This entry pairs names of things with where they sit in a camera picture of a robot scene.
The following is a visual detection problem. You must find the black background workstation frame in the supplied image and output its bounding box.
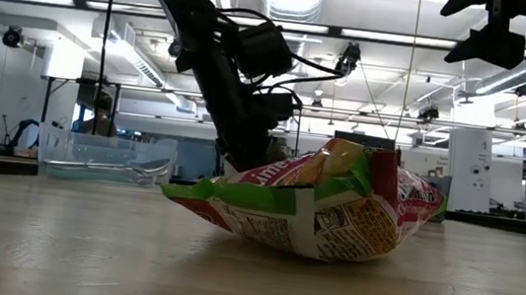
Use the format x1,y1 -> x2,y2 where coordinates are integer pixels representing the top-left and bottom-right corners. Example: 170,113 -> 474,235
33,73 -> 306,182

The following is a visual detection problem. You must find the lime chili shrimp ramen packet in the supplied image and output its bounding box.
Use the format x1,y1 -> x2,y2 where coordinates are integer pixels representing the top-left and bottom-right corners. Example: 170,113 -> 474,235
154,117 -> 456,275

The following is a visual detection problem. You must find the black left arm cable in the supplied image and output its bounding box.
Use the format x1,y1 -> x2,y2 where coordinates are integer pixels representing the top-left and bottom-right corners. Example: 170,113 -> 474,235
89,0 -> 120,136

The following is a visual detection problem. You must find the thin hanging cable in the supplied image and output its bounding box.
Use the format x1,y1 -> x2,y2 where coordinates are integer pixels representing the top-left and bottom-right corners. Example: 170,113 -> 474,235
394,0 -> 423,145

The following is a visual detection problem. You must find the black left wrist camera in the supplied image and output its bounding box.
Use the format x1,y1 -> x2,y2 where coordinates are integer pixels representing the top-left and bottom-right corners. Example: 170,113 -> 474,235
250,89 -> 299,133

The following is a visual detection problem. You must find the white pillar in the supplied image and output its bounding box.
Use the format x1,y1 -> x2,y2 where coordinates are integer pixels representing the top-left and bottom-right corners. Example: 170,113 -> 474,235
440,125 -> 498,217

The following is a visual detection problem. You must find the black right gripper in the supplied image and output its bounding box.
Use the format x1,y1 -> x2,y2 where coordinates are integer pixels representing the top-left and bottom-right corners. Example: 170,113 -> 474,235
433,0 -> 526,73

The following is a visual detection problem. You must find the black gantry beam with lights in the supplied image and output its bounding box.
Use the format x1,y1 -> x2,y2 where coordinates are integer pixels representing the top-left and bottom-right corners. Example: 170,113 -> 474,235
0,0 -> 526,61

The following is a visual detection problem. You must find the grey translucent bin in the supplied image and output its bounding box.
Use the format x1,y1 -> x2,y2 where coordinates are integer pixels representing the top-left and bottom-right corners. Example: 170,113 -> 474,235
416,171 -> 454,223

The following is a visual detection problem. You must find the clear plastic container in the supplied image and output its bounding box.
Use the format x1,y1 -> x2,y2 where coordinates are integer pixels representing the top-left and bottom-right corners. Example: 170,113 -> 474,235
34,121 -> 180,191

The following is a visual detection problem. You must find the person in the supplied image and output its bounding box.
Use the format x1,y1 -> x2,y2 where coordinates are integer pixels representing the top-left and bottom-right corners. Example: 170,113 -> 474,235
78,90 -> 121,139

